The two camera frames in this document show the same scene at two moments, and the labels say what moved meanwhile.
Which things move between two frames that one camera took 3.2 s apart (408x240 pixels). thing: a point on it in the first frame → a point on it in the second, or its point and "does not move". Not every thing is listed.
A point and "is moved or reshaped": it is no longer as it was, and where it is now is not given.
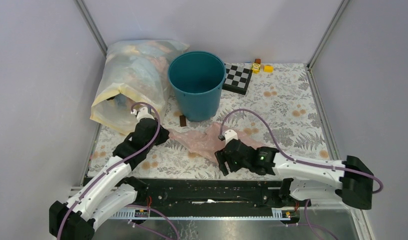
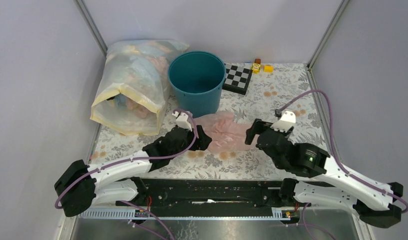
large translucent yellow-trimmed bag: x=131 y=71 does not move
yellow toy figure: x=256 y=68 does not move
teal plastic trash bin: x=197 y=77 does not move
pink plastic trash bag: x=204 y=139 is moved or reshaped
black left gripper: x=164 y=136 → x=203 y=141
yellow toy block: x=268 y=68 does not move
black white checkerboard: x=237 y=77 does not move
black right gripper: x=222 y=157 → x=258 y=125
